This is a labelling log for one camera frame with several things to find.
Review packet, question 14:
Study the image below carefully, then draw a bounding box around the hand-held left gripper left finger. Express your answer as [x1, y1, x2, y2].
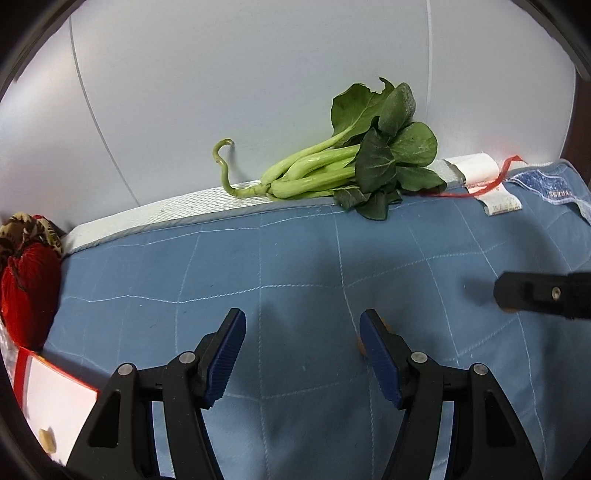
[67, 308, 247, 480]

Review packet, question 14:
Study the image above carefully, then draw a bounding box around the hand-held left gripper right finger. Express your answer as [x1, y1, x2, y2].
[359, 309, 543, 480]

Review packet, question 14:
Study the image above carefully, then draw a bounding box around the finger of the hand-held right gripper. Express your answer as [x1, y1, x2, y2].
[493, 271, 591, 320]

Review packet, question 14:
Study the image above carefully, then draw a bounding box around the red box with white inside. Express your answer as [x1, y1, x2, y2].
[9, 346, 100, 464]

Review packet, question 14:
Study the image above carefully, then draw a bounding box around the white fabric label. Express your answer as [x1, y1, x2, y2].
[445, 154, 502, 184]
[466, 185, 523, 216]

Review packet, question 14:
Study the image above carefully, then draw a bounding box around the blue quilted mat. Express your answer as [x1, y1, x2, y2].
[28, 159, 591, 480]

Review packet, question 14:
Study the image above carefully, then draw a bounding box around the bok choy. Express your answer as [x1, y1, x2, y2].
[212, 78, 446, 221]

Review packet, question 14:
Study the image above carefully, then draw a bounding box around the red knit cloth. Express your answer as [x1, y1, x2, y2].
[0, 242, 63, 352]

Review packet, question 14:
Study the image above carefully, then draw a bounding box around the brown patterned cloth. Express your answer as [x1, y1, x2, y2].
[0, 211, 65, 259]

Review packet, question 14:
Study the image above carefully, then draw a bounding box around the red string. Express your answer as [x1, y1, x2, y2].
[402, 156, 529, 200]

